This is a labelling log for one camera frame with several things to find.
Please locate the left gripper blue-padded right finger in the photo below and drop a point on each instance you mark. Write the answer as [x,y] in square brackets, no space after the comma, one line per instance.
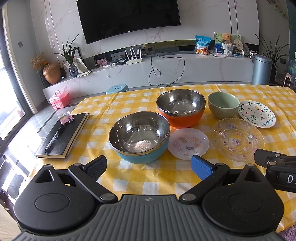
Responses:
[211,175]

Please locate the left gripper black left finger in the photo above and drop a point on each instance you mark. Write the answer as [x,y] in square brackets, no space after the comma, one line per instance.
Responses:
[86,176]

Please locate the white sticker plastic plate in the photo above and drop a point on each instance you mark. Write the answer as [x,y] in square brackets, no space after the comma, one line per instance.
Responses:
[187,142]

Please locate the clear glass sticker plate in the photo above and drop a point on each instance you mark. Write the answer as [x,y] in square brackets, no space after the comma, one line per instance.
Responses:
[236,139]

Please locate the white painted ceramic plate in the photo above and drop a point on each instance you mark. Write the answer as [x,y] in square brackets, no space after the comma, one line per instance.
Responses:
[257,114]

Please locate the blue steel bowl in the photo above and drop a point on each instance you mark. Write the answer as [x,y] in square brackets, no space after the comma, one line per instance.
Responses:
[140,138]

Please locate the green ceramic bowl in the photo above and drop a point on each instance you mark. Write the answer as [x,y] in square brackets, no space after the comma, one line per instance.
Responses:
[223,105]

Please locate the orange steel bowl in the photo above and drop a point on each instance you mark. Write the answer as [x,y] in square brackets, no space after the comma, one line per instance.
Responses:
[183,108]

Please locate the black notebook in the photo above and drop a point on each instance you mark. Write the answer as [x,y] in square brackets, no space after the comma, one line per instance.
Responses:
[66,140]

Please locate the black pen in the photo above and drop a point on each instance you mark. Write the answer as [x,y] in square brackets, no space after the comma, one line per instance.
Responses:
[54,138]

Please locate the pink storage box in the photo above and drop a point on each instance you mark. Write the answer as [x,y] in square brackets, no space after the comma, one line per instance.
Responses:
[60,99]

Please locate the light blue plastic stool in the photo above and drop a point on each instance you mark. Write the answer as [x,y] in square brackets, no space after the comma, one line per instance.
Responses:
[117,88]

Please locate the pink small heater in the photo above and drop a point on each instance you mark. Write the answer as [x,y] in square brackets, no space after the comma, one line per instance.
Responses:
[287,80]

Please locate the copper round vase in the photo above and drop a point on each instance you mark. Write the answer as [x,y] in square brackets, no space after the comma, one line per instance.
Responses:
[52,72]

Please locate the blue water jug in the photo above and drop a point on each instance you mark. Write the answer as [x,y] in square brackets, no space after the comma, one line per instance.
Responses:
[292,68]

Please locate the grey metal trash bin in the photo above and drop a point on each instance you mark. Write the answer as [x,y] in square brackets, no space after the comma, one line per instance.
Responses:
[262,66]

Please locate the potted plant right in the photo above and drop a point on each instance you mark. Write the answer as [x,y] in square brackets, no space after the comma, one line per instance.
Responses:
[273,53]

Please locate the dried flower bunch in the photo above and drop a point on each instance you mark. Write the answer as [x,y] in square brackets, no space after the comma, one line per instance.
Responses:
[39,61]

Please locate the white wifi router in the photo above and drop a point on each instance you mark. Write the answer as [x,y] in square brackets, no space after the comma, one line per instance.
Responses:
[133,55]

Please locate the blue snack bag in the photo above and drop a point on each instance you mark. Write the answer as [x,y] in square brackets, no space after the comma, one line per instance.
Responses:
[202,45]

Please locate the black television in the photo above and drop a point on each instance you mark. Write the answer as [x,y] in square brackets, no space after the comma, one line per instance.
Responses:
[104,19]

